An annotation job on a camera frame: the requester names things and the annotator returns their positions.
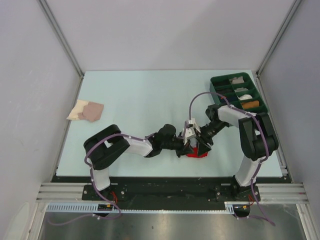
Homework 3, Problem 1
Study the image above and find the brown rolled cloth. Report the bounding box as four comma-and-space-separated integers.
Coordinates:
241, 100, 260, 110

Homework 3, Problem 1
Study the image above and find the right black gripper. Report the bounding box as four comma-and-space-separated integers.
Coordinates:
193, 120, 228, 157

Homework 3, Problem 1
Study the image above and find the right aluminium corner post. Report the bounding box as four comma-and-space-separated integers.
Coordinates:
255, 0, 304, 77

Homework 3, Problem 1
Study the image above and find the white rolled cloth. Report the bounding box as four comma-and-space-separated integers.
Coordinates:
238, 94, 253, 101

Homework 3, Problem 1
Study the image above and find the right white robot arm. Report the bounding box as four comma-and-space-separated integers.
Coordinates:
196, 104, 279, 201

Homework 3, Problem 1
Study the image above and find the black striped rolled cloth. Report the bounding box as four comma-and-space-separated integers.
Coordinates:
216, 86, 234, 95

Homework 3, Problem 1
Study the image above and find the red underwear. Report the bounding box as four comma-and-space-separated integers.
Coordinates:
185, 146, 209, 159

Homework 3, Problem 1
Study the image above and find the green compartment tray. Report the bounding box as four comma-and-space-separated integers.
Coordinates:
209, 72, 268, 114

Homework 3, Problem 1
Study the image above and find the left aluminium corner post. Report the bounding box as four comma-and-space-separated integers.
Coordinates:
36, 0, 84, 79

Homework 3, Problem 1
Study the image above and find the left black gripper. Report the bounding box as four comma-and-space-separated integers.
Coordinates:
160, 133, 193, 158

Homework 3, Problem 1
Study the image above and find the aluminium corner post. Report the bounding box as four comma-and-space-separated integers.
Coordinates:
255, 0, 304, 77
36, 0, 84, 79

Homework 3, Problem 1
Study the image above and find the aluminium frame rail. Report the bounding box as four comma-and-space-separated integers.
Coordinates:
34, 159, 318, 240

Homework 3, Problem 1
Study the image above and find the beige and mauve underwear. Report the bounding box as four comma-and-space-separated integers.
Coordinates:
66, 99, 104, 123

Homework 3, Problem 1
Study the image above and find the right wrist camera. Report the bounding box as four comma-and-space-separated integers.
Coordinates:
184, 118, 201, 133

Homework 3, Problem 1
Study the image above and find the white slotted cable duct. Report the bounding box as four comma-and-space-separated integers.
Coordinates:
46, 202, 234, 214

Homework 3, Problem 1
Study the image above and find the light grey rolled cloth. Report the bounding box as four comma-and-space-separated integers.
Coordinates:
234, 87, 249, 93

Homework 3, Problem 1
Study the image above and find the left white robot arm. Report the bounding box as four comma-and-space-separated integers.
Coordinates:
83, 124, 194, 200

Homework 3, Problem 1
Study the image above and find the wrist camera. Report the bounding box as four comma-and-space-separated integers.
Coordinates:
184, 118, 201, 133
182, 127, 197, 145

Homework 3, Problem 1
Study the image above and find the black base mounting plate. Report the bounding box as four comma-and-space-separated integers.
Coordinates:
49, 175, 292, 211

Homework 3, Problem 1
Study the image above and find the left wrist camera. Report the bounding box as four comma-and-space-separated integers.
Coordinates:
182, 127, 197, 145

